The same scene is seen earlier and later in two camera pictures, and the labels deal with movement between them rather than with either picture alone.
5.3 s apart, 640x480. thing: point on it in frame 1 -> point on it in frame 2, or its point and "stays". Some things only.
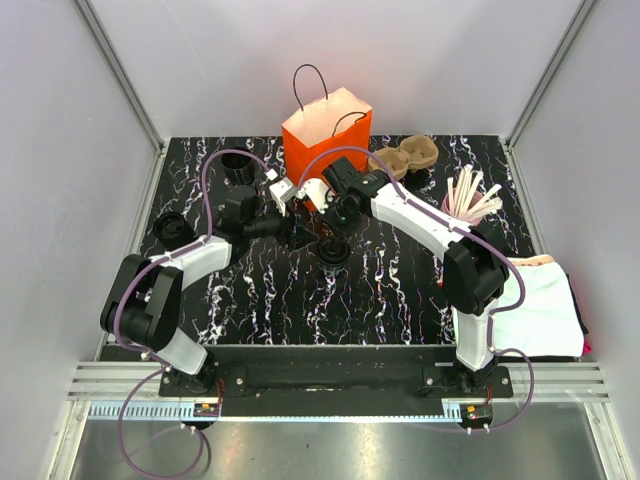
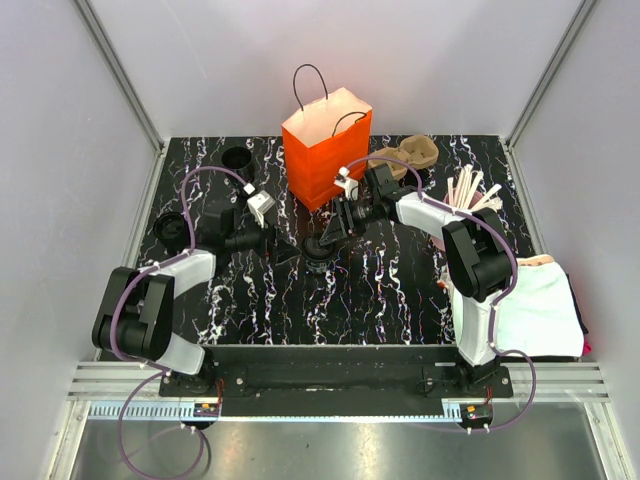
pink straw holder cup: x=476 y=197 stays
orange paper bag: x=323 y=122 stays
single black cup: x=333 y=269 -> x=318 y=266
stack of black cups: x=239 y=168 stays
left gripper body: x=290 y=236 -> x=266 y=246
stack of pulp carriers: x=414 y=152 stays
